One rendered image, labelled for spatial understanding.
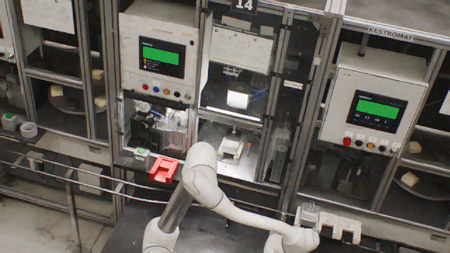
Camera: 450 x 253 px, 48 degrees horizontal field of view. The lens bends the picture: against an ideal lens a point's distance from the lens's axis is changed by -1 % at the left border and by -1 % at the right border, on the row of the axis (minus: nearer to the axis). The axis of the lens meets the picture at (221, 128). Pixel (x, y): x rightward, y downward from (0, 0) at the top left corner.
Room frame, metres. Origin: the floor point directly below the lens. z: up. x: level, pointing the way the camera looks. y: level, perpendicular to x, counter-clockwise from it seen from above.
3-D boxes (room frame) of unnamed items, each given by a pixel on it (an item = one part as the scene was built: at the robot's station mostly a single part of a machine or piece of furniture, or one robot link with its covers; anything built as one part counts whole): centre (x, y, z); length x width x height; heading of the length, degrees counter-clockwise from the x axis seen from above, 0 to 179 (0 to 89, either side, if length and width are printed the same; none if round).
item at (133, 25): (2.35, 0.35, 1.60); 0.42 x 0.29 x 0.46; 79
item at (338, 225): (1.90, -0.65, 0.84); 0.36 x 0.14 x 0.10; 79
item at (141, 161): (2.16, 0.44, 0.97); 0.08 x 0.08 x 0.12; 79
